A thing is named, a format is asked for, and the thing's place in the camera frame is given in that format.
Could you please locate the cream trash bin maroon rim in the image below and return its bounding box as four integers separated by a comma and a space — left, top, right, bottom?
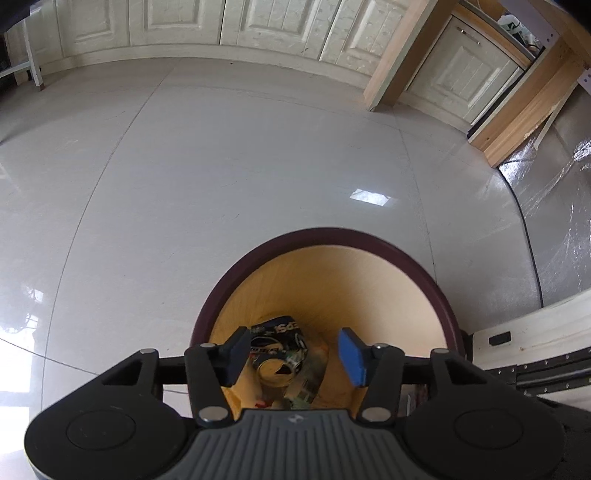
190, 227, 465, 420

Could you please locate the cream cabinet with metal handle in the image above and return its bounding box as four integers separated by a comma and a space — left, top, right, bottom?
399, 11, 533, 133

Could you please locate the black perforated metal rail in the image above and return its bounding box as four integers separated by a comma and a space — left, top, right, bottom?
480, 354, 591, 409

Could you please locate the wooden side panel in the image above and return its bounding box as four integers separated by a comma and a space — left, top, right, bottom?
466, 28, 591, 168

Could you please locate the clear plastic floor sheet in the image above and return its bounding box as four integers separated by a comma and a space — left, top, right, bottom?
499, 88, 591, 308

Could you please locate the cream kitchen cabinet run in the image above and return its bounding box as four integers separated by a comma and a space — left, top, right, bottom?
4, 0, 409, 92

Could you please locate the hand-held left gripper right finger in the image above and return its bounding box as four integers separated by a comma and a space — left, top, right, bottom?
337, 327, 502, 423

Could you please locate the upright wooden panel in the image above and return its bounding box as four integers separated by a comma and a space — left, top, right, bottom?
362, 0, 463, 112

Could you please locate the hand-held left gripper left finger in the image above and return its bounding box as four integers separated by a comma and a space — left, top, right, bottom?
99, 325, 252, 426

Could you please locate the black floor cable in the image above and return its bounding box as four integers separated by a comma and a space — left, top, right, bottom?
498, 167, 546, 308

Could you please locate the dark blue soda can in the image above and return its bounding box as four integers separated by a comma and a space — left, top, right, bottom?
248, 315, 308, 387

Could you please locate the crumpled clear plastic wrapper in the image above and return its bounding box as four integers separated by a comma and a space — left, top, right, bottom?
283, 342, 329, 410

